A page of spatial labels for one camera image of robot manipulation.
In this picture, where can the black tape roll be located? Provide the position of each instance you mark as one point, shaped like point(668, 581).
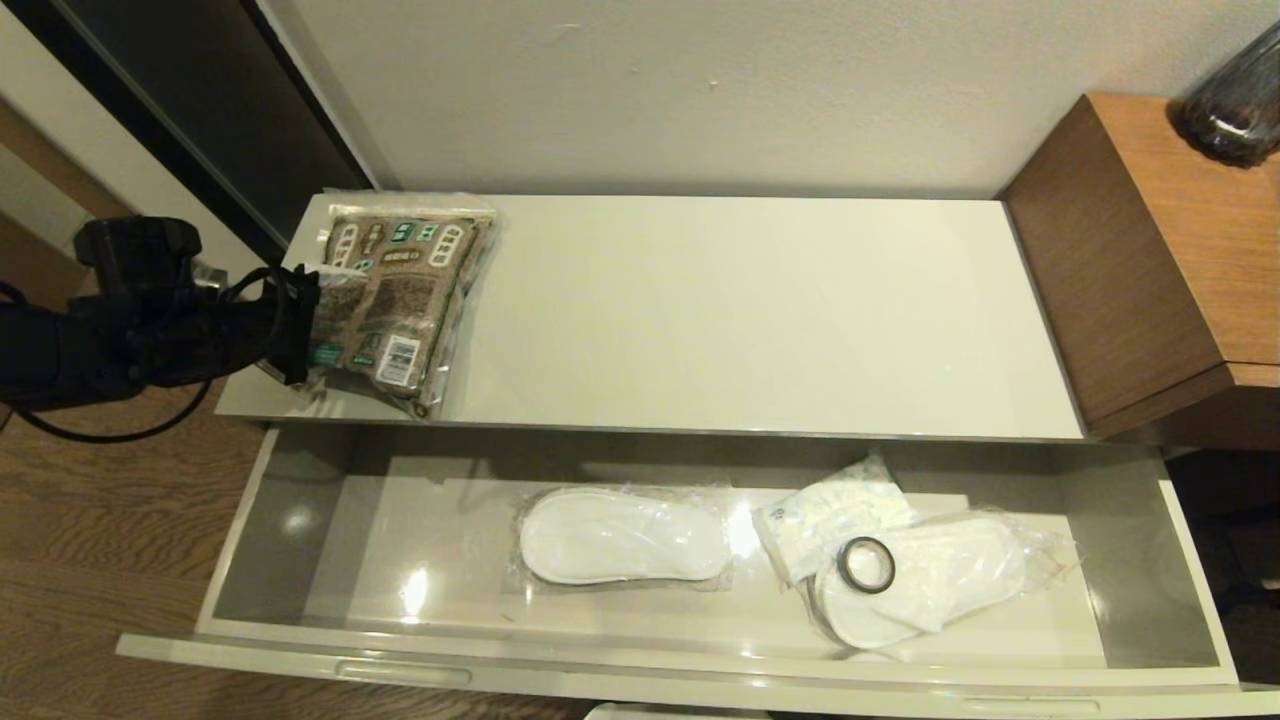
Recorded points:
point(844, 566)

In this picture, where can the dark door panel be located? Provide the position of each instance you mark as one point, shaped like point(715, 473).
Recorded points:
point(220, 110)

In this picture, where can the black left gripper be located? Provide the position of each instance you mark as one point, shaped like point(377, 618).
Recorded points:
point(293, 325)

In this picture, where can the grey glossy cabinet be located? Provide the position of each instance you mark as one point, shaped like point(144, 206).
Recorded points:
point(750, 320)

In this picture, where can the patterned tissue pack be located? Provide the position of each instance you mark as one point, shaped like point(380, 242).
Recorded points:
point(830, 510)

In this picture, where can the grey cabinet drawer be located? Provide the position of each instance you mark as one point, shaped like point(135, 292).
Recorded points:
point(620, 620)

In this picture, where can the dark glass vase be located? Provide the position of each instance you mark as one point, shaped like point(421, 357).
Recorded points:
point(1235, 105)

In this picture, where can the silver black robot base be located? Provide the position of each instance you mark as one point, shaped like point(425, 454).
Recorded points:
point(680, 713)

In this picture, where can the white slippers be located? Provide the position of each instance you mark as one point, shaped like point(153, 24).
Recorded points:
point(960, 575)
point(620, 535)

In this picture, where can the white door frame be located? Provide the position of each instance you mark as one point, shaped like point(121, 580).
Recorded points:
point(120, 160)

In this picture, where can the brown wooden side table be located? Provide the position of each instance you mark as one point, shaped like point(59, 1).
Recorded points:
point(1150, 250)

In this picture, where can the brown packaged bag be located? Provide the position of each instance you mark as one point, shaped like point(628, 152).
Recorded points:
point(420, 290)

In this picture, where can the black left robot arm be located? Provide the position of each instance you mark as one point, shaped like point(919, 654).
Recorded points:
point(60, 350)

